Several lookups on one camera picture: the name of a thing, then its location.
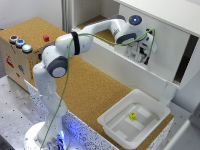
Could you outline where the pink block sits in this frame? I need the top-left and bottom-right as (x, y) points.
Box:
(43, 34), (51, 43)

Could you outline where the white sliding door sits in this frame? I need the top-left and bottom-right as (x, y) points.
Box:
(113, 4), (194, 83)

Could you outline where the white plastic box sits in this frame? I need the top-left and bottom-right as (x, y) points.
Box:
(96, 88), (172, 150)

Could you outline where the wooden drawer box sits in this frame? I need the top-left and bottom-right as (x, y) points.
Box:
(0, 16), (68, 93)

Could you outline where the green cable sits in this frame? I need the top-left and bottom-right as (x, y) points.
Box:
(39, 28), (157, 150)

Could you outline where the green button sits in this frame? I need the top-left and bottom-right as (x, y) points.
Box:
(21, 43), (34, 54)

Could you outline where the white cabinet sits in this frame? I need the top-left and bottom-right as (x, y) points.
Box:
(61, 0), (200, 106)

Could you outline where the blue button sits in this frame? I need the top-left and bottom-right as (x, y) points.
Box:
(15, 38), (26, 48)

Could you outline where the yellow block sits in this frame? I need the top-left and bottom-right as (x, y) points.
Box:
(128, 112), (137, 121)

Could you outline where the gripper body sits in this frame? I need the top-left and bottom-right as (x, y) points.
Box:
(124, 34), (152, 64)

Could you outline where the red button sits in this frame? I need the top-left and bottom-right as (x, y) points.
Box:
(8, 34), (19, 45)

